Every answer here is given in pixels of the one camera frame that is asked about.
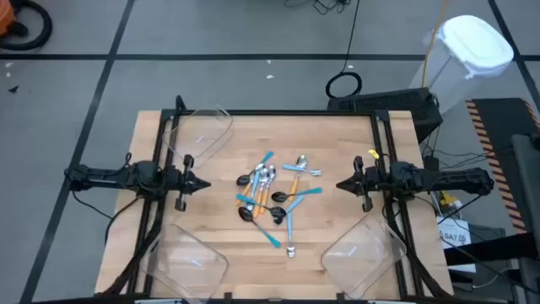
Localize dark grey equipment stand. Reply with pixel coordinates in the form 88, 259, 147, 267
442, 133, 540, 304

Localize tangled black floor cables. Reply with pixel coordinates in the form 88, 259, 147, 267
283, 0, 354, 16

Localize yellow hanging cable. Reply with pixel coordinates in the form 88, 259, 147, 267
421, 0, 449, 85

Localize black vacuum hose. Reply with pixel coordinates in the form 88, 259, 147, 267
0, 0, 54, 52

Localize clear plastic container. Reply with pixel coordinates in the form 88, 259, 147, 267
320, 213, 408, 300
141, 223, 230, 303
162, 105, 235, 170

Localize yellow plug power strip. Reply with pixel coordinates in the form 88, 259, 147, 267
436, 189, 465, 212

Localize black perforated computer case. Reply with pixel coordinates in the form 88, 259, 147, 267
327, 86, 444, 144

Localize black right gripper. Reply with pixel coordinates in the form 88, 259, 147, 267
336, 155, 392, 213

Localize black aluminium table frame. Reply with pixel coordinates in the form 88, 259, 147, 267
143, 95, 423, 303

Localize black cable with coil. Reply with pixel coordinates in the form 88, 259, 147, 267
324, 0, 364, 100

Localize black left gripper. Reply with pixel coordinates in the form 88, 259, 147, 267
167, 154, 211, 212

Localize black hazard-striped mat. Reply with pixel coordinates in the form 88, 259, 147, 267
465, 96, 540, 236

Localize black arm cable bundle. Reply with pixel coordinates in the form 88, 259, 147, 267
71, 189, 168, 296
381, 198, 451, 299

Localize teal handle black spoon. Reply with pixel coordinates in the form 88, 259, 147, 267
235, 150, 275, 187
271, 187, 324, 204
237, 205, 283, 249
235, 193, 288, 219

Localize white lined trash bin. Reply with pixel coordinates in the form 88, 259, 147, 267
408, 14, 516, 115

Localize white paper label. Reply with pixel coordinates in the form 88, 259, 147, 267
436, 215, 478, 274

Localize orange vacuum cleaner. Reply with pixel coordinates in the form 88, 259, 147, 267
0, 0, 18, 37

